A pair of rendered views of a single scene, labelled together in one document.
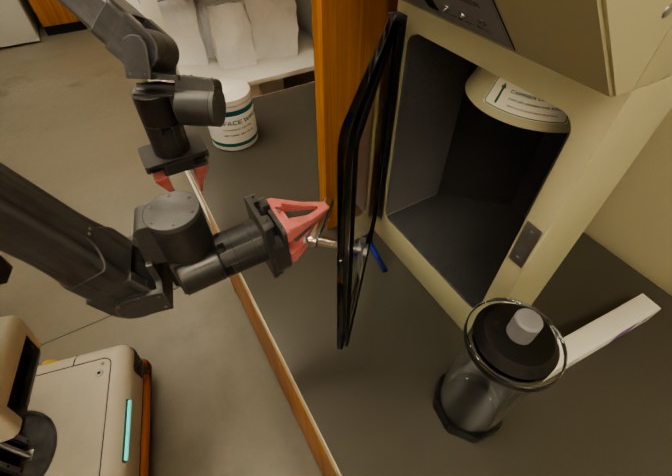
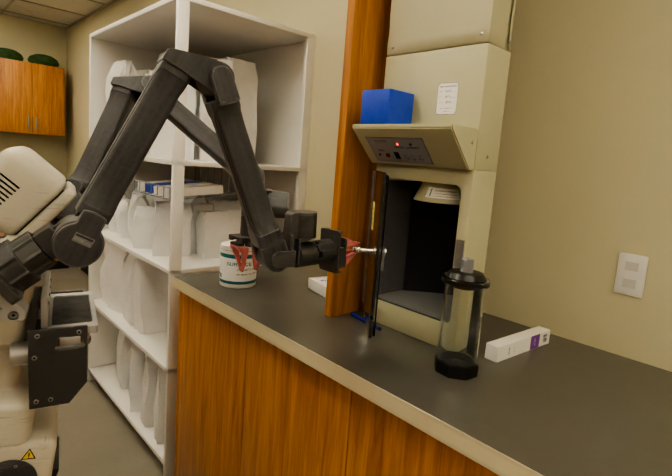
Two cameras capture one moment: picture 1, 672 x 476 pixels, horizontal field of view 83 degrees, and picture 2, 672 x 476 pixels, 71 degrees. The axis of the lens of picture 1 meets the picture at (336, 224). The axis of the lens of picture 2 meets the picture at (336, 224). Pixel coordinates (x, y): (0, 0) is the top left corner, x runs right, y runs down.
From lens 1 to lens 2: 0.84 m
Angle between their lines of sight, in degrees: 41
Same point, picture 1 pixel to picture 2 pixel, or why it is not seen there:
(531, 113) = (445, 197)
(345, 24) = (351, 177)
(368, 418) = (397, 376)
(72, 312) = not seen: outside the picture
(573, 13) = (448, 138)
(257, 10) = (237, 219)
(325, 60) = (341, 192)
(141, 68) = not seen: hidden behind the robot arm
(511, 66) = (433, 176)
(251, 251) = (330, 247)
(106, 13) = not seen: hidden behind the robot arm
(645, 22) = (467, 143)
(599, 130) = (469, 186)
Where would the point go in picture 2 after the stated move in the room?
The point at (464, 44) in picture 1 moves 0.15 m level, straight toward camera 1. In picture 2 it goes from (412, 174) to (416, 176)
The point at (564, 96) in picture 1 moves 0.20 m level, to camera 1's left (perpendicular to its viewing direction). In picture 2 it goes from (454, 179) to (379, 174)
